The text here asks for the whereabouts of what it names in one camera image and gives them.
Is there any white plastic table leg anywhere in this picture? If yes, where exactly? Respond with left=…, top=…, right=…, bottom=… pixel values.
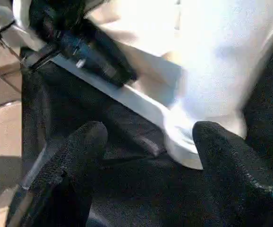
left=172, top=0, right=273, bottom=128

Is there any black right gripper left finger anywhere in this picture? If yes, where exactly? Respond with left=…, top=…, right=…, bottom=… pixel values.
left=4, top=121, right=110, bottom=227

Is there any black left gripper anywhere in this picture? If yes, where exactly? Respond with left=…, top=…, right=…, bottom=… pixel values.
left=27, top=0, right=139, bottom=88

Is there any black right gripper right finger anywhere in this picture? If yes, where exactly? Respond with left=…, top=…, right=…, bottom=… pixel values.
left=192, top=121, right=273, bottom=227

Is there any white table top frame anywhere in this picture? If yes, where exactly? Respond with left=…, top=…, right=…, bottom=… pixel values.
left=21, top=0, right=273, bottom=171

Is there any black work mat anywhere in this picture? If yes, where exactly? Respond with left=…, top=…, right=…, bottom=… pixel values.
left=19, top=28, right=273, bottom=227

